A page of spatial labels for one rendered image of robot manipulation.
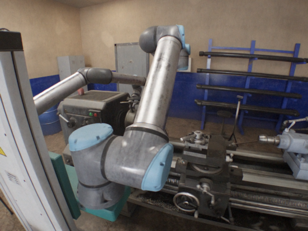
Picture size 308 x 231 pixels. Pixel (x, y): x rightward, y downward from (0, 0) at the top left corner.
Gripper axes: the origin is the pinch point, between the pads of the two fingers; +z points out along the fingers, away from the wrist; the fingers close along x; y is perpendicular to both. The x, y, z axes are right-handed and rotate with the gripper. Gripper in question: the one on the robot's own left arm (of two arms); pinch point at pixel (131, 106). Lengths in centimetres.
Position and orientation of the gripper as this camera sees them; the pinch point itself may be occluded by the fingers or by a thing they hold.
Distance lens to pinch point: 149.9
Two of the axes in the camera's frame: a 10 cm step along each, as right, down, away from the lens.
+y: -1.1, -7.5, -6.6
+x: 9.9, -0.1, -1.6
